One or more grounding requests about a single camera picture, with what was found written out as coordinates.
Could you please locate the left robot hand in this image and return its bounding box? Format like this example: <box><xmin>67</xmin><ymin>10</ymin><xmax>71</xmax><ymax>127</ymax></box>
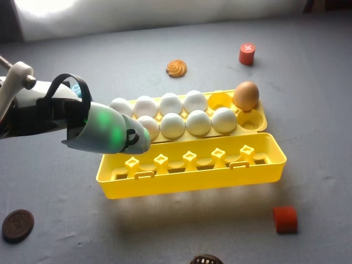
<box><xmin>10</xmin><ymin>73</ymin><xmax>152</xmax><ymax>155</ymax></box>

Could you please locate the brown egg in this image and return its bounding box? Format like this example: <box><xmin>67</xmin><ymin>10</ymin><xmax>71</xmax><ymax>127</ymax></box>
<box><xmin>233</xmin><ymin>81</ymin><xmax>260</xmax><ymax>112</ymax></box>

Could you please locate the yellow plastic egg box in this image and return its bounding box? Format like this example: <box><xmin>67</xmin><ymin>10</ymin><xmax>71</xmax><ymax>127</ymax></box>
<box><xmin>96</xmin><ymin>88</ymin><xmax>288</xmax><ymax>200</ymax></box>

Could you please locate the teal block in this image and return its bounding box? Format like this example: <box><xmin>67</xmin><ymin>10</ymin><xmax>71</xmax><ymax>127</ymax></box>
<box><xmin>70</xmin><ymin>82</ymin><xmax>93</xmax><ymax>101</ymax></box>

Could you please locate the grey table cloth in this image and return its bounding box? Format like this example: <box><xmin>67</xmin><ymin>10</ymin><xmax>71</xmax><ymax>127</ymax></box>
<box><xmin>0</xmin><ymin>10</ymin><xmax>352</xmax><ymax>264</ymax></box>

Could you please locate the swirl butter cookie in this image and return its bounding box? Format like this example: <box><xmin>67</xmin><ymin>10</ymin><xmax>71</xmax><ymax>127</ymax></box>
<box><xmin>166</xmin><ymin>59</ymin><xmax>188</xmax><ymax>79</ymax></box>

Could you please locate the white backdrop sheet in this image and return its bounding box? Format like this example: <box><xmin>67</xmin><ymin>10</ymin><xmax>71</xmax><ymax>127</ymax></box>
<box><xmin>13</xmin><ymin>0</ymin><xmax>306</xmax><ymax>42</ymax></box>

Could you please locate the round chocolate cookie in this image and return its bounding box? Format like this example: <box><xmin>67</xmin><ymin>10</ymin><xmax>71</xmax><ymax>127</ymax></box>
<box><xmin>2</xmin><ymin>209</ymin><xmax>35</xmax><ymax>243</ymax></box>

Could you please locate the red cylinder with white cross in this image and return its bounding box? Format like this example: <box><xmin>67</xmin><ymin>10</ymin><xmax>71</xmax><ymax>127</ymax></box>
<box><xmin>238</xmin><ymin>42</ymin><xmax>256</xmax><ymax>66</ymax></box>

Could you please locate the brown woven basket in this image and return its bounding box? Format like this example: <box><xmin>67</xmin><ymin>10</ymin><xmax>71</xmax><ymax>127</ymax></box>
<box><xmin>189</xmin><ymin>254</ymin><xmax>222</xmax><ymax>264</ymax></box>

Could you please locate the red arched block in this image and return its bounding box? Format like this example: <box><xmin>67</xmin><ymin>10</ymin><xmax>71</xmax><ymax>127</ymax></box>
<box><xmin>272</xmin><ymin>206</ymin><xmax>298</xmax><ymax>234</ymax></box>

